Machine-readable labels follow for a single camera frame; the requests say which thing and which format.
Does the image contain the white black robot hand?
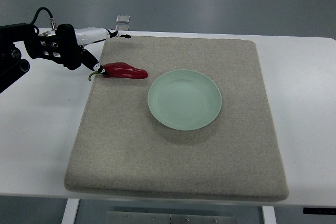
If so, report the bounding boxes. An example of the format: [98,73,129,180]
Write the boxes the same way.
[38,24,131,76]

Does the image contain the red pepper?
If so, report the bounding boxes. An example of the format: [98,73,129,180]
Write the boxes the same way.
[88,62,149,81]

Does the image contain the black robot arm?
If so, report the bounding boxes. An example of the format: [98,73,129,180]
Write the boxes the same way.
[1,7,56,92]

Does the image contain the light green plate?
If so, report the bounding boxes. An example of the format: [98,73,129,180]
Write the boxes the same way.
[148,70,222,131]

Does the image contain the beige fabric mat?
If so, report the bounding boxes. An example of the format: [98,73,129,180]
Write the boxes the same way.
[65,36,289,201]

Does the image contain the white table leg left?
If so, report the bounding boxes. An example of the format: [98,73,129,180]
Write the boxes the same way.
[61,199,80,224]

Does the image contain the white table leg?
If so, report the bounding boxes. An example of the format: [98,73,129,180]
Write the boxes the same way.
[61,199,80,224]
[261,206,277,224]

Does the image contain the white table leg right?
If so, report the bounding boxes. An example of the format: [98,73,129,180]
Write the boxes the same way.
[261,206,277,224]

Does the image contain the black table control panel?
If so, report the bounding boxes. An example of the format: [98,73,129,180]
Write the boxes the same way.
[302,207,336,215]

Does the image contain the metal base plate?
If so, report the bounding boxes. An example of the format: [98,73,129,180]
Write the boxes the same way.
[105,211,237,224]

